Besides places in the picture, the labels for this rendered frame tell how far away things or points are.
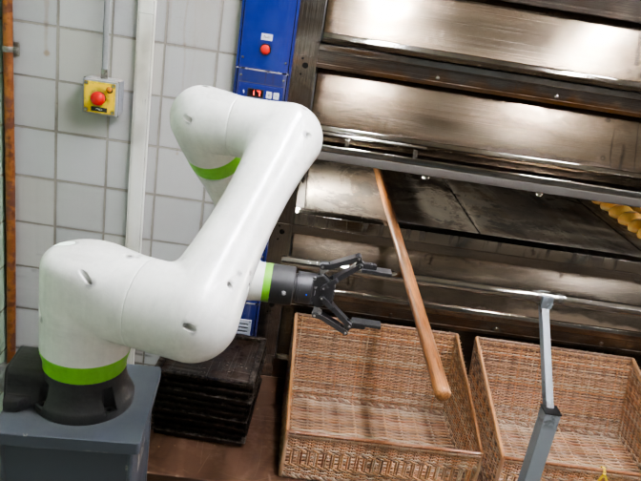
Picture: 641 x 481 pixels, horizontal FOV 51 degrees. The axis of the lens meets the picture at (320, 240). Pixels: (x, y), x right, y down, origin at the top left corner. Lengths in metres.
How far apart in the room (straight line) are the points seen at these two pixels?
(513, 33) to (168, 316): 1.46
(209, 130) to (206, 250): 0.31
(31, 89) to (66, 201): 0.35
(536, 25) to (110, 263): 1.51
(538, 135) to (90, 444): 1.58
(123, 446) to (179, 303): 0.24
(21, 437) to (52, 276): 0.23
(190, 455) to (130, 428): 0.95
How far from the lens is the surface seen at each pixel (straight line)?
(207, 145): 1.22
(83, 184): 2.20
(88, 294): 0.94
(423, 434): 2.21
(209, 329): 0.90
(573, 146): 2.18
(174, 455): 1.99
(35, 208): 2.28
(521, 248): 2.23
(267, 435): 2.08
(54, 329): 1.00
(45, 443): 1.05
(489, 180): 1.98
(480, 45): 2.04
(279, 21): 1.97
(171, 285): 0.91
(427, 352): 1.36
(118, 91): 2.04
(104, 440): 1.03
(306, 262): 1.75
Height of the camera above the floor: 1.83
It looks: 20 degrees down
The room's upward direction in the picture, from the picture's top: 9 degrees clockwise
